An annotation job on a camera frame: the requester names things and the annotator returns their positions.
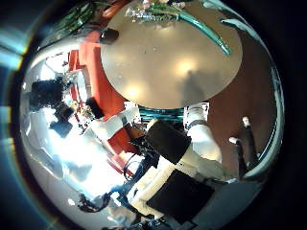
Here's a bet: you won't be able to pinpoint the flower bouquet with green wrap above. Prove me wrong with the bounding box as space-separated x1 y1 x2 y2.
124 0 233 58

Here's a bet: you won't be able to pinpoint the orange sofa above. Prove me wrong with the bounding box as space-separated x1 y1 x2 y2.
66 30 142 180

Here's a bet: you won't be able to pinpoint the small black box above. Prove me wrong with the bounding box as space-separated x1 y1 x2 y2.
85 97 106 120

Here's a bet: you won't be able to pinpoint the large black box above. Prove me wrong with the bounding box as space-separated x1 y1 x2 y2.
30 78 65 111

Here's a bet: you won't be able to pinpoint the round orange pot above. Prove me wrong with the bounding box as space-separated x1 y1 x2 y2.
102 0 130 20

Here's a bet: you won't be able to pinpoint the green leafy plant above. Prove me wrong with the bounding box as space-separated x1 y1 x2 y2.
47 0 110 42

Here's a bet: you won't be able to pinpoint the tangle of dark cables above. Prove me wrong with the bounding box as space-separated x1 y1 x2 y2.
122 152 153 184

